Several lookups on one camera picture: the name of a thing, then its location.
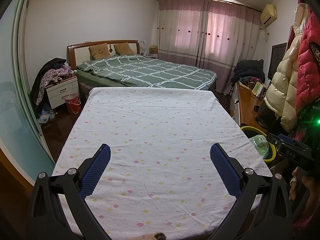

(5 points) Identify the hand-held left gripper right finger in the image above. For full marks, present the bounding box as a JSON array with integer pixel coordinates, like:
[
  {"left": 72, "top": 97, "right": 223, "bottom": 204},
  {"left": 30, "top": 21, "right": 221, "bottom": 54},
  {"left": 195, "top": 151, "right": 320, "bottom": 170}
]
[{"left": 209, "top": 143, "right": 294, "bottom": 240}]

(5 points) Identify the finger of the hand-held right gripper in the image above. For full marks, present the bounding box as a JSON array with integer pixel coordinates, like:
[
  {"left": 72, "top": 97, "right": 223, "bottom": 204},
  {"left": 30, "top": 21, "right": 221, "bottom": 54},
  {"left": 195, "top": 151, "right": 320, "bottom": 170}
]
[{"left": 267, "top": 133, "right": 298, "bottom": 147}]

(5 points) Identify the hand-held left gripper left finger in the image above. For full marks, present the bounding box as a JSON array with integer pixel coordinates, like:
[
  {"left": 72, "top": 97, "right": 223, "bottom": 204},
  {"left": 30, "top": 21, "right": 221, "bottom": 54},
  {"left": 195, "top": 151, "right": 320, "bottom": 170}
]
[{"left": 27, "top": 144, "right": 112, "bottom": 240}]

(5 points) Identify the yellow rimmed dark trash bin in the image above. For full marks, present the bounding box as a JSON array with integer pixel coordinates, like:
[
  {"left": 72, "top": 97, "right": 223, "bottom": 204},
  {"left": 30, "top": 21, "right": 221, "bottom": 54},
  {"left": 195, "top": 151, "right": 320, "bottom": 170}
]
[{"left": 240, "top": 126, "right": 277, "bottom": 162}]

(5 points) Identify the green clear plastic packet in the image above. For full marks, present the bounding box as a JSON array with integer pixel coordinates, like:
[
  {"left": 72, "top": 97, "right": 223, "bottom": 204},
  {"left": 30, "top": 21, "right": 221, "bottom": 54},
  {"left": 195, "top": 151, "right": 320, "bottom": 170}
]
[{"left": 249, "top": 134, "right": 270, "bottom": 159}]

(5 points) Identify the person's right hand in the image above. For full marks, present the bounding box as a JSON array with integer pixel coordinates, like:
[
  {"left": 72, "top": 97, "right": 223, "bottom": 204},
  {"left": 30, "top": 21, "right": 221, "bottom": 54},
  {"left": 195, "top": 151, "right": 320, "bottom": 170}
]
[{"left": 290, "top": 167, "right": 320, "bottom": 205}]

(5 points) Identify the black plastic bag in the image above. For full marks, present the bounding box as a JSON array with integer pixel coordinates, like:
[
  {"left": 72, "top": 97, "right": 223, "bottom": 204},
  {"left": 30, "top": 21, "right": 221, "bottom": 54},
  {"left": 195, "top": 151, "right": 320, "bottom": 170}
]
[{"left": 255, "top": 100, "right": 278, "bottom": 129}]

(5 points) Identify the wooden cabinet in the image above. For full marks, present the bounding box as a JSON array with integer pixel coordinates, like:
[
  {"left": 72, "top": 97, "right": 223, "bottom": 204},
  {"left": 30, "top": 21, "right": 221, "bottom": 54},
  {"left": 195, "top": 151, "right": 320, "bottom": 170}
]
[{"left": 230, "top": 80, "right": 269, "bottom": 128}]

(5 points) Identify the cream down jacket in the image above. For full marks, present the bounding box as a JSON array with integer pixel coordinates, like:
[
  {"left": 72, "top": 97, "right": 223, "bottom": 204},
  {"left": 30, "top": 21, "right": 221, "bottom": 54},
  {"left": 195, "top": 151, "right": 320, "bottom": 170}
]
[{"left": 264, "top": 2, "right": 308, "bottom": 133}]

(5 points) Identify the green printed card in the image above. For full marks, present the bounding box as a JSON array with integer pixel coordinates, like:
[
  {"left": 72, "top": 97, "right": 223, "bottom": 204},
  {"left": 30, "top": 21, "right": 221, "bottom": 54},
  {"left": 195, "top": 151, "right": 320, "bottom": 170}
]
[{"left": 251, "top": 81, "right": 264, "bottom": 97}]

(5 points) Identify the red dotted jacket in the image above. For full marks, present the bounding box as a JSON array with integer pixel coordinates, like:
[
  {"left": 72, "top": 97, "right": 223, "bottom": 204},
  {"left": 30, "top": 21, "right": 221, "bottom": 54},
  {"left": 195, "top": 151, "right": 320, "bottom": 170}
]
[{"left": 292, "top": 0, "right": 320, "bottom": 110}]

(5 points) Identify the red plastic bucket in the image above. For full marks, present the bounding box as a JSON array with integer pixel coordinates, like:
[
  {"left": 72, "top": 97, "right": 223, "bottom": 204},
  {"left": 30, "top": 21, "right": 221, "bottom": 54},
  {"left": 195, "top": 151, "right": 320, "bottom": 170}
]
[{"left": 65, "top": 93, "right": 82, "bottom": 114}]

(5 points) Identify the dotted white tablecloth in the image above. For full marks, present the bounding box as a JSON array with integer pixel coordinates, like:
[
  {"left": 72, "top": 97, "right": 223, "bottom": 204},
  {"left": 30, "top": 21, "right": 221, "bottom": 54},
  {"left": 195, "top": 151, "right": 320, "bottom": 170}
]
[{"left": 51, "top": 87, "right": 273, "bottom": 238}]

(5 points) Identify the clear plastic bag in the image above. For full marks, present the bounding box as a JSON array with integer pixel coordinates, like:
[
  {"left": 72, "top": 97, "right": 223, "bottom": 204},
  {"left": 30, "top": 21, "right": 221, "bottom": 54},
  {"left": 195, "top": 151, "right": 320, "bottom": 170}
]
[{"left": 37, "top": 107, "right": 55, "bottom": 124}]

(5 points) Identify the dark clothes pile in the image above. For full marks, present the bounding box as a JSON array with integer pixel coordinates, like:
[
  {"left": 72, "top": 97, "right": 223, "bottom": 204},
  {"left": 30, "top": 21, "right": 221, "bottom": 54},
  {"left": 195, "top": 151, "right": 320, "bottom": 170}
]
[{"left": 231, "top": 59, "right": 265, "bottom": 85}]

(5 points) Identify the black television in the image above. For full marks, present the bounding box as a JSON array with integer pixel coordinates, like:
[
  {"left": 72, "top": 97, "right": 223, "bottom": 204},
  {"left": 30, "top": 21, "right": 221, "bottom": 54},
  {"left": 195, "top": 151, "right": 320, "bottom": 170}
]
[{"left": 267, "top": 42, "right": 288, "bottom": 80}]

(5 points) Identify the white nightstand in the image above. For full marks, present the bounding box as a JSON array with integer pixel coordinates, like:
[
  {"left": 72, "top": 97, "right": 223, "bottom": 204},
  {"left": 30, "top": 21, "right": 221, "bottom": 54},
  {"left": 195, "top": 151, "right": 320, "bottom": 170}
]
[{"left": 46, "top": 75, "right": 79, "bottom": 109}]

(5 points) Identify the leopard print scarf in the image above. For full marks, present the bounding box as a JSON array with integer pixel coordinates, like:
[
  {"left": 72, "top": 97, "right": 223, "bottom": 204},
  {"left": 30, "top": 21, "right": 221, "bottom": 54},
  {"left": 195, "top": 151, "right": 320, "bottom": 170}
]
[{"left": 309, "top": 41, "right": 320, "bottom": 67}]

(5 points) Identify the purple floral cloth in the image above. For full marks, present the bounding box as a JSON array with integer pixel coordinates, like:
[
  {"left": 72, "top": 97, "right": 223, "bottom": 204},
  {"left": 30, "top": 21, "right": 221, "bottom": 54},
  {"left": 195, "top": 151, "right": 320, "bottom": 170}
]
[{"left": 35, "top": 65, "right": 72, "bottom": 105}]

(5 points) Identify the pink curtain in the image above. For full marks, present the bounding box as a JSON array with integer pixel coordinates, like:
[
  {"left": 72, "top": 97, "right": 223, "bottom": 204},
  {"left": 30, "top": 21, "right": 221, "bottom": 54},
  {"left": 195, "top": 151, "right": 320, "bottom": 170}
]
[
  {"left": 157, "top": 0, "right": 209, "bottom": 68},
  {"left": 200, "top": 0, "right": 262, "bottom": 94}
]

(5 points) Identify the glass wardrobe sliding door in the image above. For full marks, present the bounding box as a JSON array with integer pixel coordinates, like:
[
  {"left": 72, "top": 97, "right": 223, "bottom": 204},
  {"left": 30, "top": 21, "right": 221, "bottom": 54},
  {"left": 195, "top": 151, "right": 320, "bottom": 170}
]
[{"left": 0, "top": 0, "right": 55, "bottom": 185}]

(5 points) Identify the dark jacket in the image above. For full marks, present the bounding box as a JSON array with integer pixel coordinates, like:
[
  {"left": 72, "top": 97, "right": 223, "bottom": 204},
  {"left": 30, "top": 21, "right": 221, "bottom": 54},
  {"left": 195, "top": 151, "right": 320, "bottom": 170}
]
[{"left": 30, "top": 57, "right": 67, "bottom": 110}]

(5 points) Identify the green checked quilt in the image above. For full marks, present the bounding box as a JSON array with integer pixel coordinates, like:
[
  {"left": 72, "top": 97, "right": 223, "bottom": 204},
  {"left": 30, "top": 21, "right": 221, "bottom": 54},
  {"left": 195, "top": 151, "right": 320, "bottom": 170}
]
[{"left": 76, "top": 54, "right": 217, "bottom": 90}]

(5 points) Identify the wooden bed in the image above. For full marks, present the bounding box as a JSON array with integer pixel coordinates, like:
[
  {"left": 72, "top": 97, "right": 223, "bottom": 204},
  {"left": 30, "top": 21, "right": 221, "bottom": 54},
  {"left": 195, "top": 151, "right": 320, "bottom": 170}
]
[{"left": 66, "top": 40, "right": 217, "bottom": 92}]

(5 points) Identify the brown bear pillow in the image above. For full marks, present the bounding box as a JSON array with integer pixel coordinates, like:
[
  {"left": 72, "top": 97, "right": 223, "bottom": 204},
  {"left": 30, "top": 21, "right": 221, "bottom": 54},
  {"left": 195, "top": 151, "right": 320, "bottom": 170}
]
[
  {"left": 113, "top": 42, "right": 135, "bottom": 55},
  {"left": 89, "top": 44, "right": 112, "bottom": 60}
]

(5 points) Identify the cream air conditioner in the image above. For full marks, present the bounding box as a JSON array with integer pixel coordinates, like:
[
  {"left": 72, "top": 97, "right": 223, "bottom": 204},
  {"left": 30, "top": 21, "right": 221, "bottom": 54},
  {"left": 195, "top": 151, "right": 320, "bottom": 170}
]
[{"left": 260, "top": 4, "right": 278, "bottom": 27}]

